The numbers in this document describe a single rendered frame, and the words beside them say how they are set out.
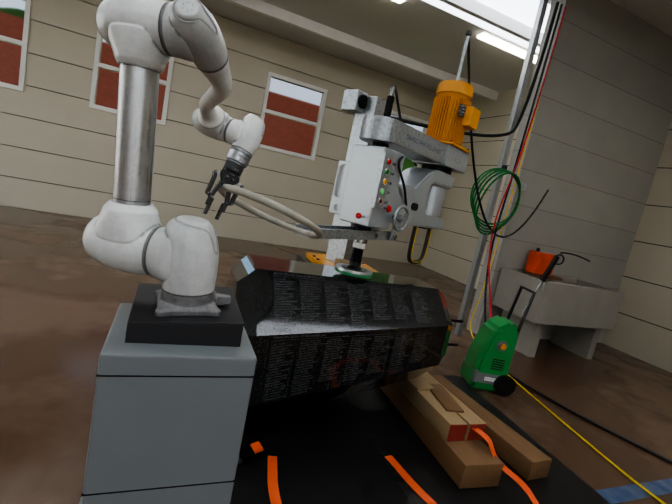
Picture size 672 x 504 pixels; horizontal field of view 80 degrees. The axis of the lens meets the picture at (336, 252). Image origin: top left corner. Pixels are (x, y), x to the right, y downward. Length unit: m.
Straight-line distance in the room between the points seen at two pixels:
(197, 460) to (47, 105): 7.55
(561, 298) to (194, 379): 4.19
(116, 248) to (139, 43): 0.55
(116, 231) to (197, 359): 0.43
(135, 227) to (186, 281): 0.21
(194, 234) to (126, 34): 0.54
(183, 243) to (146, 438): 0.54
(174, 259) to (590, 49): 5.25
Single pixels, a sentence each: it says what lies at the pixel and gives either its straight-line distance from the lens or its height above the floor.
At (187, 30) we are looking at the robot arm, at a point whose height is 1.62.
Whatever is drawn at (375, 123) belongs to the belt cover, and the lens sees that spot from 2.15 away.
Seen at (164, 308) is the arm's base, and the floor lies 0.89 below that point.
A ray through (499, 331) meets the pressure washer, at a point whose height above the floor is 0.50.
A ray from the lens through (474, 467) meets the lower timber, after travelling 2.33.
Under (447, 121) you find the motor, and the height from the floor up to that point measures 1.88.
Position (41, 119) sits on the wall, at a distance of 8.43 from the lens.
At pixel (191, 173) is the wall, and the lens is 8.17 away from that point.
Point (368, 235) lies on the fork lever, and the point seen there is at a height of 1.12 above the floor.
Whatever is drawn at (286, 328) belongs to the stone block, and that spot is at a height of 0.65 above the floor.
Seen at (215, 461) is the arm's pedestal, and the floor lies 0.47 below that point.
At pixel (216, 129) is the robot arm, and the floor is 1.45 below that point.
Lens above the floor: 1.30
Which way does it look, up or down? 8 degrees down
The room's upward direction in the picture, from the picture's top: 12 degrees clockwise
